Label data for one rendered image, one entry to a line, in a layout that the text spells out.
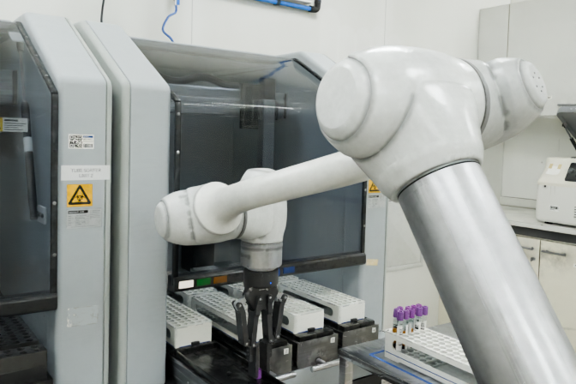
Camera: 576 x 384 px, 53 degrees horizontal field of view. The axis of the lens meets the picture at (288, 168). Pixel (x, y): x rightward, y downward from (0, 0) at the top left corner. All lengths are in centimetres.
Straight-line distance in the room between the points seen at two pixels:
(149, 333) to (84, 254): 25
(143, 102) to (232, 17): 149
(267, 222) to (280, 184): 21
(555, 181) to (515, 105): 259
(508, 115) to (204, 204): 56
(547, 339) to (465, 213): 14
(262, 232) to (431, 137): 62
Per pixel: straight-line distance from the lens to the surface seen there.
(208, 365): 139
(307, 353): 155
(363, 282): 175
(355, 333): 164
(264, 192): 99
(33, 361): 131
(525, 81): 78
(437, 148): 63
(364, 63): 64
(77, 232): 128
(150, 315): 138
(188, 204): 108
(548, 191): 337
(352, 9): 321
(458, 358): 130
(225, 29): 272
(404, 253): 354
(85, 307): 132
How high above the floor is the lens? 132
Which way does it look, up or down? 3 degrees down
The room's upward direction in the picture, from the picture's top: 2 degrees clockwise
